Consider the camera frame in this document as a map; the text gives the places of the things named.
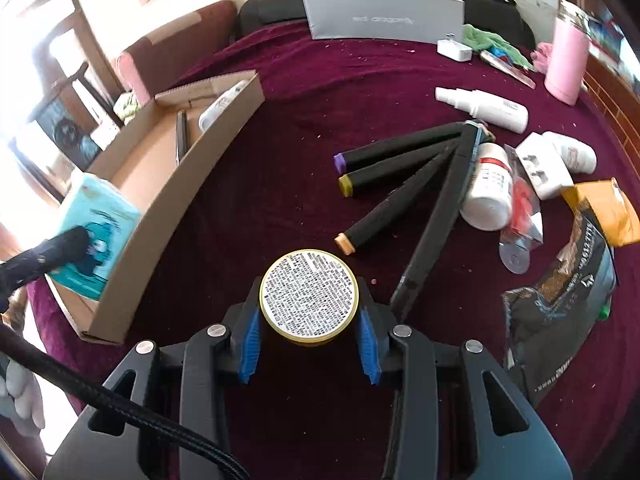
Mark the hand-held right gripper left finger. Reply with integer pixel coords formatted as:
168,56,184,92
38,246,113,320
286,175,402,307
50,300,262,480

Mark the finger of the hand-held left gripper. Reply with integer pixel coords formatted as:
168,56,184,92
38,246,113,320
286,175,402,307
0,226,92,306

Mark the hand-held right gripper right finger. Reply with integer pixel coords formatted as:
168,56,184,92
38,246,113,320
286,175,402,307
355,287,573,480

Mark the teal tissue pack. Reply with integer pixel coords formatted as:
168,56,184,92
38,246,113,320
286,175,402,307
47,171,142,302

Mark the round yellow tin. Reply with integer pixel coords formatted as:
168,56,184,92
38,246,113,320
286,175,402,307
258,248,362,347

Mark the cardboard box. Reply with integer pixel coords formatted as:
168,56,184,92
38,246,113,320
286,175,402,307
47,70,266,346

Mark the black marker orange cap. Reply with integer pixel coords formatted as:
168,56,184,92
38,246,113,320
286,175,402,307
335,152,451,256

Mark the long black marker pen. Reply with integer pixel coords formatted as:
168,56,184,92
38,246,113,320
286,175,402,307
389,120,483,323

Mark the black marker yellow cap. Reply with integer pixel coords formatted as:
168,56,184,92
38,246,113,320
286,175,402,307
338,137,458,198

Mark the white pill bottle red label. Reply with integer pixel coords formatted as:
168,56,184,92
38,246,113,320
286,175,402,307
459,141,516,232

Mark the black packaging bag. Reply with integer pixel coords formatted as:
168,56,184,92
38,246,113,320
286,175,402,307
501,210,618,406

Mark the black marker purple cap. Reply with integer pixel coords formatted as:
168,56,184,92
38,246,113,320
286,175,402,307
333,122,463,173

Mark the clear packet with red print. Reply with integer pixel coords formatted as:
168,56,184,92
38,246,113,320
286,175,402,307
498,145,545,275

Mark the white power adapter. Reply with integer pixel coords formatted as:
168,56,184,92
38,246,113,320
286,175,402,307
515,132,575,200

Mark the orange packet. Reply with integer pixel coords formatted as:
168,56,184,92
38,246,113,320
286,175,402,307
560,178,640,248

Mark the dark wooden chair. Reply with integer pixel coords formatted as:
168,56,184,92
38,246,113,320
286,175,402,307
10,60,126,173

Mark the green floral cloth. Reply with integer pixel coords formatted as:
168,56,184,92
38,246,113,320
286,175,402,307
114,92,138,123

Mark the dark pen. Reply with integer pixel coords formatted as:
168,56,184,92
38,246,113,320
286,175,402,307
175,110,188,167

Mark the white bottle with grey label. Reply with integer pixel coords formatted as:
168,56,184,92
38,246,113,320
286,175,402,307
198,80,249,133

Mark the pink brown armchair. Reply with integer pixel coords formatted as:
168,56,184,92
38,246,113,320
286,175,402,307
116,0,238,106

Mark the maroon blanket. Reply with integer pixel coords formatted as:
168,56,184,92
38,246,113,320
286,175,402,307
27,20,640,480

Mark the white spray bottle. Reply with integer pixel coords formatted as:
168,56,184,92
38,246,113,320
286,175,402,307
434,86,530,134

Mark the white bottle with pink label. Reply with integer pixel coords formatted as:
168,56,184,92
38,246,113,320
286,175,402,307
542,131,597,175

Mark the clear plastic ruler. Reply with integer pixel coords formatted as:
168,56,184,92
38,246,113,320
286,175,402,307
480,50,537,90

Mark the white charger plug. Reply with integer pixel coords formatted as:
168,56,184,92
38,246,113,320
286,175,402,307
436,32,474,62

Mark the black sofa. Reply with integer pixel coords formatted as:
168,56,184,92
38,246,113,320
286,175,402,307
235,0,537,48

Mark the grey rectangular box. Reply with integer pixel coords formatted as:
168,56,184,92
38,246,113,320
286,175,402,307
302,0,467,45

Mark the pink cloth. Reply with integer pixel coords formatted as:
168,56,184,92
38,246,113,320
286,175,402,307
531,42,553,73

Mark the wooden cabinet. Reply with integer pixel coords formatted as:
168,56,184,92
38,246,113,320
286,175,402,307
582,52,640,166

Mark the pink thermos bottle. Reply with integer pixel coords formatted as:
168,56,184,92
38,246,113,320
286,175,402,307
544,0,593,107

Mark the black braided cable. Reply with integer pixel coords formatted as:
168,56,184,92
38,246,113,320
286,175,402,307
0,322,251,480

